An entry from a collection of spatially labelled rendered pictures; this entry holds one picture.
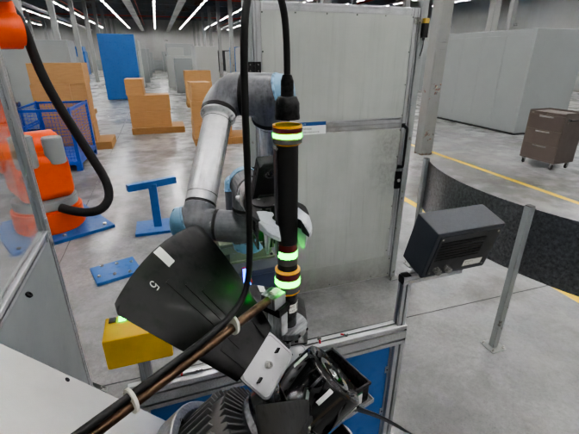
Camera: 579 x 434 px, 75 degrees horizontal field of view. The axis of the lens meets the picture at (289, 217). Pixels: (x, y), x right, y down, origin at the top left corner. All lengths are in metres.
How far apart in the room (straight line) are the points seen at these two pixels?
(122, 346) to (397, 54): 2.35
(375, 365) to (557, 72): 9.94
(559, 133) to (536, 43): 3.40
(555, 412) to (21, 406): 2.42
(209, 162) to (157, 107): 8.89
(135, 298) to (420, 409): 1.96
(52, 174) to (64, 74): 4.31
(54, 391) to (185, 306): 0.21
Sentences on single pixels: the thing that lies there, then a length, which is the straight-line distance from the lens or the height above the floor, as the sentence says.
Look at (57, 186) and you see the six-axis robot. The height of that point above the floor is 0.51.
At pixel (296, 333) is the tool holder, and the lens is 0.69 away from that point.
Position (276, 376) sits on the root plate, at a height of 1.23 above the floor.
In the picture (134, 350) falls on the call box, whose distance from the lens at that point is 1.09.
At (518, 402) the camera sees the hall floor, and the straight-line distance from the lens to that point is 2.58.
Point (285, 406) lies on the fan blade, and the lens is 0.44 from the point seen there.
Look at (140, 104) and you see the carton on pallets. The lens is 9.82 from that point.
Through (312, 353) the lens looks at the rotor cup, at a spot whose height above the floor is 1.27.
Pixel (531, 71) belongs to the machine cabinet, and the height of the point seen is 1.39.
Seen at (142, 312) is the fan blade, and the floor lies 1.40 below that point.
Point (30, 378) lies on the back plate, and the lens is 0.67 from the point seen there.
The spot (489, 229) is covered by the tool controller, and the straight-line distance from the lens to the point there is 1.35.
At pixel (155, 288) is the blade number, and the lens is 0.58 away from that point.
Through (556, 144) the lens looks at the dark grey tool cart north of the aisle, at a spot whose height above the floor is 0.43.
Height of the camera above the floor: 1.72
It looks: 23 degrees down
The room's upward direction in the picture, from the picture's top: straight up
